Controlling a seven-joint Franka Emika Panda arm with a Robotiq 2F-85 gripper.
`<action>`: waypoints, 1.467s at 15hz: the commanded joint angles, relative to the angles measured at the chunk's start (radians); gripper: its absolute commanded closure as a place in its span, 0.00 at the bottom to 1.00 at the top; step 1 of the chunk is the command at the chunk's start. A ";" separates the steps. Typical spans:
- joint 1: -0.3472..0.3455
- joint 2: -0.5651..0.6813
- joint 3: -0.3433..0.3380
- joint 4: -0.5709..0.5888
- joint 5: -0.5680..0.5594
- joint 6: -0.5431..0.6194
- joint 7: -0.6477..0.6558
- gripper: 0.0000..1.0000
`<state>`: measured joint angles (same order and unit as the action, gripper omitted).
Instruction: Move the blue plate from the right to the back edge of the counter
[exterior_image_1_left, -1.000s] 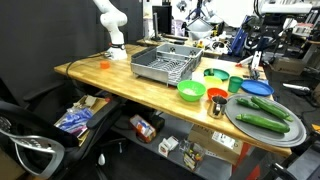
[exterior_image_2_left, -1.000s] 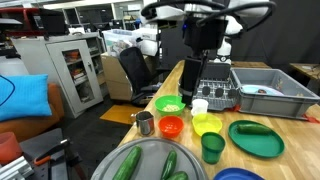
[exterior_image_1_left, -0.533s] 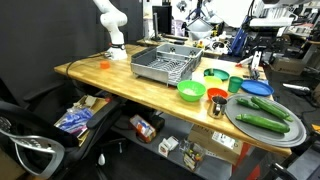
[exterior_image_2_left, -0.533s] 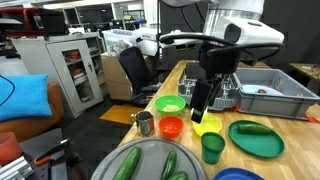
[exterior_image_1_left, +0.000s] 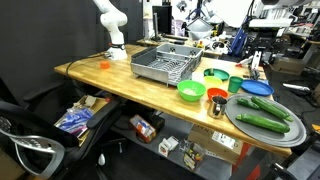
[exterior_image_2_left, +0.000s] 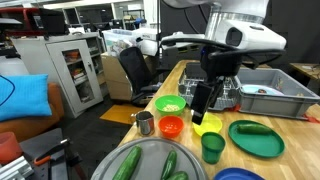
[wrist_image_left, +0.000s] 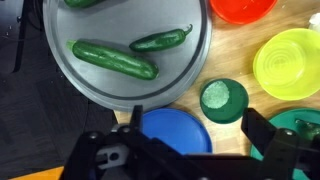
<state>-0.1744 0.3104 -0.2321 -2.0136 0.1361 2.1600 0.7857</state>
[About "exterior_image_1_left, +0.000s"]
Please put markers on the clear plastic container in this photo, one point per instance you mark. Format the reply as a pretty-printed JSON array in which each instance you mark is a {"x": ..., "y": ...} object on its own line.
[{"x": 193, "y": 155}]

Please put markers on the small orange plastic cup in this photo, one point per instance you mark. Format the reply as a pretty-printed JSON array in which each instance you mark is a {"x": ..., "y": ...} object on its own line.
[{"x": 105, "y": 65}]

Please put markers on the brown cardboard box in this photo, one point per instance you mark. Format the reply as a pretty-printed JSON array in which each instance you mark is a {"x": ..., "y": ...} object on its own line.
[{"x": 288, "y": 65}]

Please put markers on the blue chair frame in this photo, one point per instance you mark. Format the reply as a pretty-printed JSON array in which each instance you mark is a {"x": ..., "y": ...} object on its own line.
[{"x": 238, "y": 41}]

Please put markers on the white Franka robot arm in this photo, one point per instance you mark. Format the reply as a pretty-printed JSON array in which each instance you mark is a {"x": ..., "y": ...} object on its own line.
[{"x": 113, "y": 20}]

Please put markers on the cardboard box with label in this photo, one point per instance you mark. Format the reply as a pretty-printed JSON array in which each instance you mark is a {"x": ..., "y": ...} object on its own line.
[{"x": 216, "y": 143}]

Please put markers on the bright green plastic bowl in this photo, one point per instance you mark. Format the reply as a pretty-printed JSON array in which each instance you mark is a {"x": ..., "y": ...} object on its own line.
[{"x": 191, "y": 90}]

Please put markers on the small green cucumber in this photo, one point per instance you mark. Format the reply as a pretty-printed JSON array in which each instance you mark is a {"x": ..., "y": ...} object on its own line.
[{"x": 247, "y": 103}]

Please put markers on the green square container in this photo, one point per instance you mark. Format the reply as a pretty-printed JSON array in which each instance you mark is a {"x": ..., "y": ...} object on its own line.
[{"x": 220, "y": 74}]

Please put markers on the yellow-green plastic bowl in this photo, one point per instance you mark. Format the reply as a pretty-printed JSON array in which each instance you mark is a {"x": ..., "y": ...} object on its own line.
[{"x": 212, "y": 81}]

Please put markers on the silver metal tube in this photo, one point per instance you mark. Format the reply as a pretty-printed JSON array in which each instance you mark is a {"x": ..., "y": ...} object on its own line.
[{"x": 296, "y": 87}]

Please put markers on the grey dish drying rack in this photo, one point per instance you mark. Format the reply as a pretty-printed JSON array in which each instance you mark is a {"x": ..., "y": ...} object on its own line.
[{"x": 166, "y": 65}]

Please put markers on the orange-red plastic bowl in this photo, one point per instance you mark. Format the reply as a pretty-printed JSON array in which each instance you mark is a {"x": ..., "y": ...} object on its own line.
[{"x": 216, "y": 91}]

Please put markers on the white translucent bin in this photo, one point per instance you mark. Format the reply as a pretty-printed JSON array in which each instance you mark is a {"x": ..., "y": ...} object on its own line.
[{"x": 199, "y": 29}]

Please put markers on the stainless steel measuring cup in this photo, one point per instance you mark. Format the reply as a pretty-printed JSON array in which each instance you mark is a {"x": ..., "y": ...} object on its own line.
[{"x": 216, "y": 107}]

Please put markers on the small white carton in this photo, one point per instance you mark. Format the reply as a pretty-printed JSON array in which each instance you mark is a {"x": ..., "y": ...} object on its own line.
[{"x": 168, "y": 146}]

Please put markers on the long green cucumber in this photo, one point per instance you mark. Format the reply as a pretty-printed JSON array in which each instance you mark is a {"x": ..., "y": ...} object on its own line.
[{"x": 271, "y": 108}]

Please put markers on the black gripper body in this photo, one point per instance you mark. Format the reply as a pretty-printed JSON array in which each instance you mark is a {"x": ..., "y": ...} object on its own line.
[{"x": 266, "y": 34}]

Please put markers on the black office chair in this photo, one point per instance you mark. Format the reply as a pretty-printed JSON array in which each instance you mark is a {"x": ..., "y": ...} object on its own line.
[{"x": 33, "y": 126}]

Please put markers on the blue plastic plate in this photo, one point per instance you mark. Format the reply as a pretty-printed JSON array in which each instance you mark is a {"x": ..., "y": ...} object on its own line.
[{"x": 256, "y": 88}]

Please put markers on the cardboard box with blue bags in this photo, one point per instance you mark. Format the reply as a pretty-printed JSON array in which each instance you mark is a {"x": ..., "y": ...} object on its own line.
[{"x": 78, "y": 118}]

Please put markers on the black computer monitor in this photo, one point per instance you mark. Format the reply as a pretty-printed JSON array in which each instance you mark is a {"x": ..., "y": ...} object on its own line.
[{"x": 163, "y": 18}]

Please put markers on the green plastic cup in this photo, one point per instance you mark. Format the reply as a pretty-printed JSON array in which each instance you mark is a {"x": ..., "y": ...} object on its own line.
[{"x": 235, "y": 84}]

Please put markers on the orange snack box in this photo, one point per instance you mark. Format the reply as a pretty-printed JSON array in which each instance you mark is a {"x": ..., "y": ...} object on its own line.
[{"x": 143, "y": 128}]

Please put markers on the grey oval serving tray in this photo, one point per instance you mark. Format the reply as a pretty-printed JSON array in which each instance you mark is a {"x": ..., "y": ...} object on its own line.
[{"x": 260, "y": 135}]

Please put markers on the large green cucumber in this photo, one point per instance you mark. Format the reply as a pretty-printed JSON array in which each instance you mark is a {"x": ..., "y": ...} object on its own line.
[{"x": 263, "y": 123}]

